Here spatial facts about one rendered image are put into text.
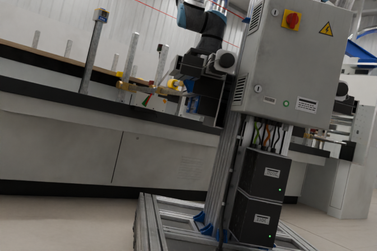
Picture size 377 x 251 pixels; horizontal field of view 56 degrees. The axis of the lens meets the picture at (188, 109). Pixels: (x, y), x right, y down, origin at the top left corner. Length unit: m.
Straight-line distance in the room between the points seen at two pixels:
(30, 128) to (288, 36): 1.63
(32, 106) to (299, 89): 1.43
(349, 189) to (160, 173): 2.30
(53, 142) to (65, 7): 7.57
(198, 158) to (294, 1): 1.97
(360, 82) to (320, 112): 2.99
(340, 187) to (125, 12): 7.87
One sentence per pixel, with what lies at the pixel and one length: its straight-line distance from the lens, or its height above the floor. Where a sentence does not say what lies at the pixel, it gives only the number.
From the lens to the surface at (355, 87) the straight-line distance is 4.40.
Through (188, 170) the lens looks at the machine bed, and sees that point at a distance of 3.06.
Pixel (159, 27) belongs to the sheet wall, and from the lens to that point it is 10.99.
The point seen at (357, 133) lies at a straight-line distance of 4.29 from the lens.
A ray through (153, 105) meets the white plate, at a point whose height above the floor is 0.74.
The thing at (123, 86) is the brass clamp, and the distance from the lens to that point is 2.32.
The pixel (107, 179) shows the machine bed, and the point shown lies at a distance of 2.65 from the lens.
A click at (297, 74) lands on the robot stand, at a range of 1.38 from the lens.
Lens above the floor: 0.68
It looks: 2 degrees up
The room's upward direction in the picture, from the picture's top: 13 degrees clockwise
